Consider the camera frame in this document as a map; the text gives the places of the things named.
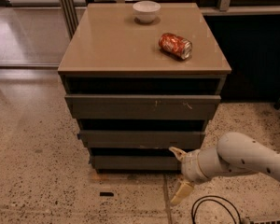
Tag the red soda can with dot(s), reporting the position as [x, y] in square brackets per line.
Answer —
[176, 45]

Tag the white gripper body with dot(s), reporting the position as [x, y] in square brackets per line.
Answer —
[188, 167]

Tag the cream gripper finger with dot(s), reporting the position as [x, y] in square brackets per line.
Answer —
[181, 191]
[179, 153]

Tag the grey top drawer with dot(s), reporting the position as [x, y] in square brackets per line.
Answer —
[168, 107]

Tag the grey bottom drawer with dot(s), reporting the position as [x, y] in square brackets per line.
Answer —
[143, 163]

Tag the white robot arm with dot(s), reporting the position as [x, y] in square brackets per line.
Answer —
[234, 154]

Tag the small black floor object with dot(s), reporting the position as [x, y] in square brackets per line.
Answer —
[107, 194]

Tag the grey drawer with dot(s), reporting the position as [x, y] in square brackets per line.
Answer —
[143, 163]
[168, 107]
[141, 139]

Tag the white ceramic bowl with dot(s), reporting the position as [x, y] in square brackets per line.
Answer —
[146, 11]

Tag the grey drawer cabinet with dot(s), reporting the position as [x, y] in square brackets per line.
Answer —
[113, 53]

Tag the metal floor grille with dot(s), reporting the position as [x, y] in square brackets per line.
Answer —
[261, 220]

